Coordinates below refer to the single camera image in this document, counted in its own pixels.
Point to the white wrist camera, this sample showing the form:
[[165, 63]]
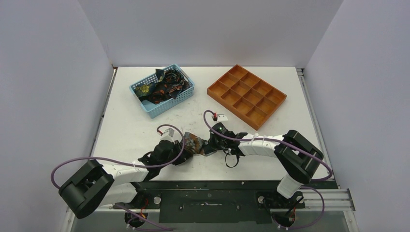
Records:
[[168, 135], [221, 118]]

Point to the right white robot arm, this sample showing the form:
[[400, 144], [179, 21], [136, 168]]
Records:
[[298, 156]]

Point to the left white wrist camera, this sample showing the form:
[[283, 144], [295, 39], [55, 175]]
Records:
[[168, 135]]

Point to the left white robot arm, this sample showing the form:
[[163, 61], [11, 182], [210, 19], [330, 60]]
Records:
[[101, 181]]

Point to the black tie with orange swirls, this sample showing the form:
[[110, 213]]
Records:
[[169, 85]]

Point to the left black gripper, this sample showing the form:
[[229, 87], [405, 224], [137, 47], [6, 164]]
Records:
[[177, 147]]

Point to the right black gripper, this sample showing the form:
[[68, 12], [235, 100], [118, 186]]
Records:
[[209, 146]]

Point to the orange wooden compartment tray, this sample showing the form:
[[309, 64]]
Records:
[[247, 96]]

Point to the dark tie with yellow flowers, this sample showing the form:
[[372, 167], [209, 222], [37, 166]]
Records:
[[143, 91]]

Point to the black metal base plate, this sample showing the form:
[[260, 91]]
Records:
[[211, 201]]

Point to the orange floral necktie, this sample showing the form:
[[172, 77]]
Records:
[[194, 144]]

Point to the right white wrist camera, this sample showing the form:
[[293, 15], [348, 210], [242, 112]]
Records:
[[221, 118]]

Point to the light blue plastic basket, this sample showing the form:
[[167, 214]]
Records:
[[153, 110]]

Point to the aluminium frame rail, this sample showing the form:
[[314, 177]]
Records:
[[349, 215]]

